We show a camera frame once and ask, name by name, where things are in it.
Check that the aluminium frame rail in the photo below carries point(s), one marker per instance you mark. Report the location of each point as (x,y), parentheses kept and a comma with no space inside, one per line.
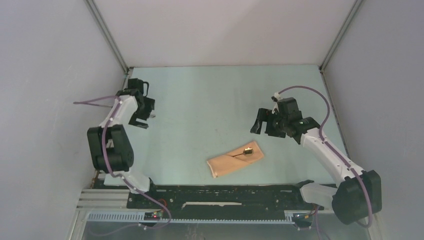
(103,199)

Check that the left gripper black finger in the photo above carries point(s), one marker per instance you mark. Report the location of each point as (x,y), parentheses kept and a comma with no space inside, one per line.
(139,120)
(147,108)

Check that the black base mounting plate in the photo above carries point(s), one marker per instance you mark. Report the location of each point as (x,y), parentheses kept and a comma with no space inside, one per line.
(223,202)

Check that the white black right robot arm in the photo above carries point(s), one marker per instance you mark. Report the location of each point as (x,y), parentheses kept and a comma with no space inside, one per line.
(357,193)

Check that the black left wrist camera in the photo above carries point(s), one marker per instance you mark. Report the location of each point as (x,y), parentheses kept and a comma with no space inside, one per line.
(139,84)

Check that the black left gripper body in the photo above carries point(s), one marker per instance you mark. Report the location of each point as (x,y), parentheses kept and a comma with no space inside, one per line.
(140,109)

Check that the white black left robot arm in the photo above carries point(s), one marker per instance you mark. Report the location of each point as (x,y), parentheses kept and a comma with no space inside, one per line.
(110,147)

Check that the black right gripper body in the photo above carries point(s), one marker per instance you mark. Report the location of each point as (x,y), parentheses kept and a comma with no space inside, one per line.
(283,121)

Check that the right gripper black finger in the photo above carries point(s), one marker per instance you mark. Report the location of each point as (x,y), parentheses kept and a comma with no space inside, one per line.
(273,131)
(263,116)

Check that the peach cloth napkin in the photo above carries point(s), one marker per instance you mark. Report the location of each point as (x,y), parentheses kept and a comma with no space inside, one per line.
(226,164)

